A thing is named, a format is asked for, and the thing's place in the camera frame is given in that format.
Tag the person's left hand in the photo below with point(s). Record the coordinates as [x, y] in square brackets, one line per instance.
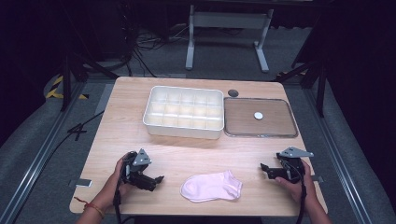
[120, 182]

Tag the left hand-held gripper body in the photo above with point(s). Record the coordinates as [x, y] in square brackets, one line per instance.
[139, 169]

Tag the person's right hand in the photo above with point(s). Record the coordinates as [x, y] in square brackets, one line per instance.
[300, 189]

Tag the yellow black floor tape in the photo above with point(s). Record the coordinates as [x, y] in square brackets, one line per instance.
[57, 90]

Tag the pink sock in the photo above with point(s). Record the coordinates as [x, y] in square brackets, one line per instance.
[211, 186]

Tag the clear lid with white knob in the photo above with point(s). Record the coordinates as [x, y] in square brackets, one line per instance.
[260, 118]

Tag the aluminium floor rail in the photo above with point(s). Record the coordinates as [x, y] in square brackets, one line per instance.
[40, 149]
[337, 155]

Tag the dark round table grommet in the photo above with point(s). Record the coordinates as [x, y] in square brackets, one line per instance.
[233, 93]

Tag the black tripod stand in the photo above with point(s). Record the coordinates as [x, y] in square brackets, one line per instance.
[74, 68]
[311, 74]

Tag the white divided storage box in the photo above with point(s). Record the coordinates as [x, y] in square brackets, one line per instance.
[184, 112]

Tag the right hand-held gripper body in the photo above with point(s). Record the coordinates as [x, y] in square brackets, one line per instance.
[289, 166]

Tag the white metal stand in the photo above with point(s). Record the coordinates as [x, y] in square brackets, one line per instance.
[229, 21]

